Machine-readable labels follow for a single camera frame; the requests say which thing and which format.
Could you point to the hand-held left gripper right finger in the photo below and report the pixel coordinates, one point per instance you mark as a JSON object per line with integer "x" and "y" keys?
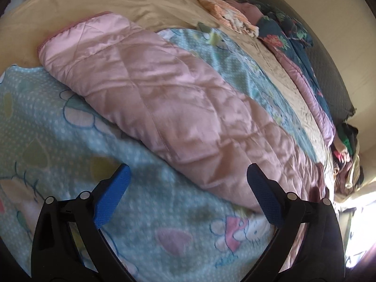
{"x": 265, "y": 195}

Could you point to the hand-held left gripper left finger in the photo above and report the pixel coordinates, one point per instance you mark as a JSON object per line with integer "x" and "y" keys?
{"x": 113, "y": 194}

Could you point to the pink quilted duvet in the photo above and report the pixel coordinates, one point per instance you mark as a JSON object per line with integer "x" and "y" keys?
{"x": 176, "y": 108}

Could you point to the pile of mixed clothes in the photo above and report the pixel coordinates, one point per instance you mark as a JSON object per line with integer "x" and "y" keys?
{"x": 346, "y": 152}

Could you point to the cartoon cat print bed sheet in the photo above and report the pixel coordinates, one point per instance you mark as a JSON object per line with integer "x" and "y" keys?
{"x": 176, "y": 241}

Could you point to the grey padded headboard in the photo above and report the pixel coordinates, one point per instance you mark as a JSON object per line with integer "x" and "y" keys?
{"x": 323, "y": 64}

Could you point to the dark blue floral duvet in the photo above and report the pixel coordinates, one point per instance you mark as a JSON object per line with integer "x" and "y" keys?
{"x": 282, "y": 35}

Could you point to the orange and white cloth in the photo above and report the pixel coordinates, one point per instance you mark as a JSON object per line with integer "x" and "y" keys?
{"x": 229, "y": 14}

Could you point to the pink garment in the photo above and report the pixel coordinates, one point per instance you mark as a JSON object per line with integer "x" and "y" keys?
{"x": 249, "y": 10}

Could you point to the beige bed sheet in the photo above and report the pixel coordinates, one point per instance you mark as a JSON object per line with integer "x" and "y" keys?
{"x": 132, "y": 0}

